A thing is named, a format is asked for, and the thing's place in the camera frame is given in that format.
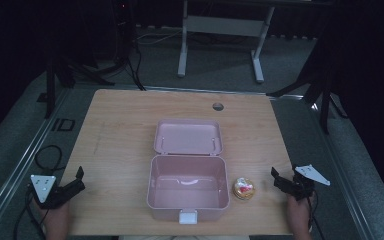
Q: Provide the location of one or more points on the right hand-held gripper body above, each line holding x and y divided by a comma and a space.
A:
305, 181

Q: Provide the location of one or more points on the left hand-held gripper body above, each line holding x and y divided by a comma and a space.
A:
43, 186

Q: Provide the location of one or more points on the person's right hand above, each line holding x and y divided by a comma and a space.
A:
298, 210

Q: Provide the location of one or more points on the person's left hand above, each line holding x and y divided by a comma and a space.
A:
56, 215

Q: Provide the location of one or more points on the pink plastic box with lid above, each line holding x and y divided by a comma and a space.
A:
188, 173

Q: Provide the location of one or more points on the black metal stand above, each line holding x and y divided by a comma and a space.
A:
316, 90
63, 76

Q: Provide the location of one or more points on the metal floor rail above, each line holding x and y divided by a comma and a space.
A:
20, 166
340, 166

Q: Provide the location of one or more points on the white metal desk frame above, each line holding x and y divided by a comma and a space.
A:
225, 26

